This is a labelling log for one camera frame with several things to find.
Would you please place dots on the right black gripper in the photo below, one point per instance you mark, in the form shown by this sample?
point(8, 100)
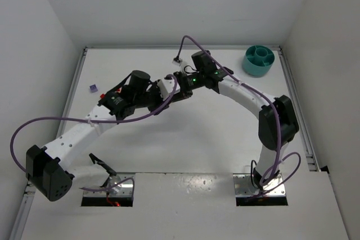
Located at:
point(183, 86)

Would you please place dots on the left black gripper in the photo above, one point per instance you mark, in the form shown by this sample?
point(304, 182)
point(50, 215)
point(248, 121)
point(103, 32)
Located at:
point(157, 100)

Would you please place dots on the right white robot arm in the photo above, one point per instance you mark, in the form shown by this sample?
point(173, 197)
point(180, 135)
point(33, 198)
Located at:
point(277, 123)

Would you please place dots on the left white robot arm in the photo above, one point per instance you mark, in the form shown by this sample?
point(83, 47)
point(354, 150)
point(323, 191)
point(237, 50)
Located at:
point(48, 167)

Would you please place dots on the small purple lego brick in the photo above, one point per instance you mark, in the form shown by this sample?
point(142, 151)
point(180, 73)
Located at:
point(93, 88)

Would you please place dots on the teal divided round container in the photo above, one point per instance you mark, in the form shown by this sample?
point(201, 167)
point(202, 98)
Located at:
point(258, 60)

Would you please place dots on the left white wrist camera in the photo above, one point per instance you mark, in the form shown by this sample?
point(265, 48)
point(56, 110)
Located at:
point(165, 86)

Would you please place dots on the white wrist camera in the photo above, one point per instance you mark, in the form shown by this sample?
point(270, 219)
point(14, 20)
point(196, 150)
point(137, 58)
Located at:
point(165, 86)
point(180, 63)

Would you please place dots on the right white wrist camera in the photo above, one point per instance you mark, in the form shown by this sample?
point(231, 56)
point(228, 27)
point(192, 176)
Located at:
point(180, 63)

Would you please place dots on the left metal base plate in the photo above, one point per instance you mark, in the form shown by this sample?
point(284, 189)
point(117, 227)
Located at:
point(119, 186)

